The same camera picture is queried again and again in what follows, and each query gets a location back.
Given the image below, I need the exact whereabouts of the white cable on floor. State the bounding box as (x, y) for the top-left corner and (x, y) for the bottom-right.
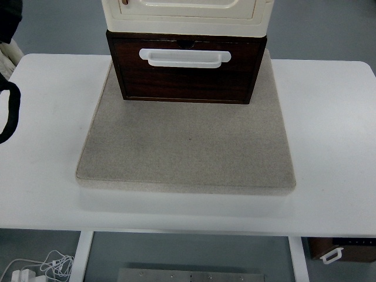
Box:
(0, 250), (75, 282)

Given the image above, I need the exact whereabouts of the white table leg right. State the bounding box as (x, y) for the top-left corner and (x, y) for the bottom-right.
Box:
(288, 236), (310, 282)

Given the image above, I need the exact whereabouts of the white power adapter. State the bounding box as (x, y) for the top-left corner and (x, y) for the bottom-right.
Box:
(11, 268), (36, 282)

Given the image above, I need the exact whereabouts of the white table leg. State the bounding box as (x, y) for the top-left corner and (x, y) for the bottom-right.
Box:
(69, 231), (94, 282)
(288, 236), (310, 282)

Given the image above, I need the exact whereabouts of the white drawer handle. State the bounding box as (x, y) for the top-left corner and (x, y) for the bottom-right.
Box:
(139, 48), (231, 69)

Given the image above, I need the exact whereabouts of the dark wooden drawer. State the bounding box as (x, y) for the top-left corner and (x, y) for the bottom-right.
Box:
(112, 39), (264, 104)

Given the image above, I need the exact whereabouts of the black sleeved cable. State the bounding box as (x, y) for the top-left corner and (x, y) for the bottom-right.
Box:
(0, 76), (22, 145)

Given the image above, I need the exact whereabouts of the beige fabric pad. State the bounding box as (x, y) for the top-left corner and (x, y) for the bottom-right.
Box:
(76, 52), (296, 195)

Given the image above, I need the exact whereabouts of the white table leg left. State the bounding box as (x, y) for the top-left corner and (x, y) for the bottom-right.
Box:
(69, 231), (94, 282)

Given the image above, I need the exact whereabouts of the brown box with handle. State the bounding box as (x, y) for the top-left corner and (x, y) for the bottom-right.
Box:
(307, 237), (375, 264)

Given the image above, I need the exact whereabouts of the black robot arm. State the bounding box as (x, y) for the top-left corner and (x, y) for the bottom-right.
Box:
(0, 0), (23, 43)

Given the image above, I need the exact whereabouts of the dark wooden cabinet base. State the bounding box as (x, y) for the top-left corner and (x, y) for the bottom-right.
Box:
(106, 31), (267, 103)

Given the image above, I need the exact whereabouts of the cream ribbed hose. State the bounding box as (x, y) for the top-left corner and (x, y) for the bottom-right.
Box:
(0, 38), (24, 80)

